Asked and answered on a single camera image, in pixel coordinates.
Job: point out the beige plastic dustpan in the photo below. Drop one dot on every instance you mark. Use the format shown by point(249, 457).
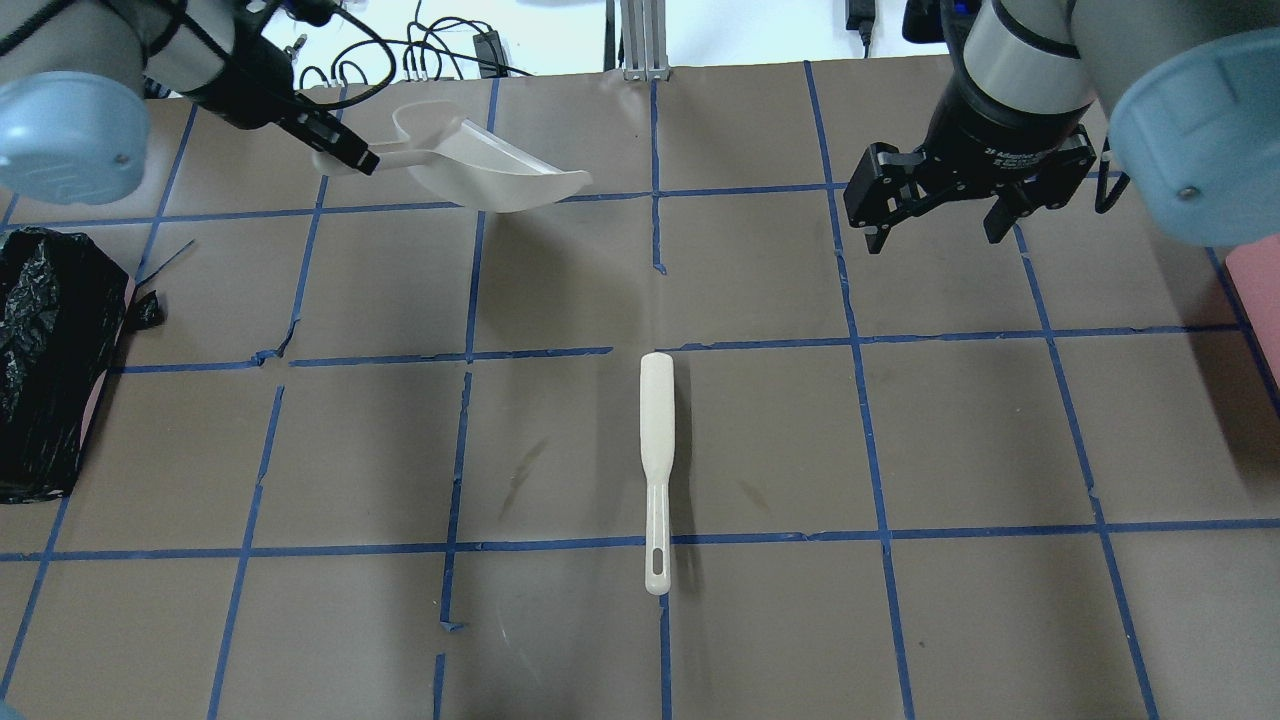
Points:
point(460, 162)

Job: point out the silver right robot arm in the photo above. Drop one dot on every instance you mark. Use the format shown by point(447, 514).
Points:
point(1182, 95)

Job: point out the pink plastic bin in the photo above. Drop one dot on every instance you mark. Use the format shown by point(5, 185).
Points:
point(1254, 271)

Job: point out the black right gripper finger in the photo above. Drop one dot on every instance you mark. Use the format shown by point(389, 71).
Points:
point(876, 237)
point(1000, 220)

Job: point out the aluminium frame post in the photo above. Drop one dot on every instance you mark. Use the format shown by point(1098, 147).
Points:
point(636, 40)

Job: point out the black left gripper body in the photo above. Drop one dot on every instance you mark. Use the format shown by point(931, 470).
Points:
point(243, 88)

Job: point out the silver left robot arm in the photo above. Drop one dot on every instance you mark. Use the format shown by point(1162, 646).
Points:
point(74, 123)

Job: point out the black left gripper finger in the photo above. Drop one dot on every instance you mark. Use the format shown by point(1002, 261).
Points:
point(341, 151)

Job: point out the white brush black bristles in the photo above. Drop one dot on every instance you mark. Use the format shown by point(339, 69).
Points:
point(657, 438)

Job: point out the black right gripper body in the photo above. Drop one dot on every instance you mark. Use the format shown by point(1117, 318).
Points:
point(1000, 128)

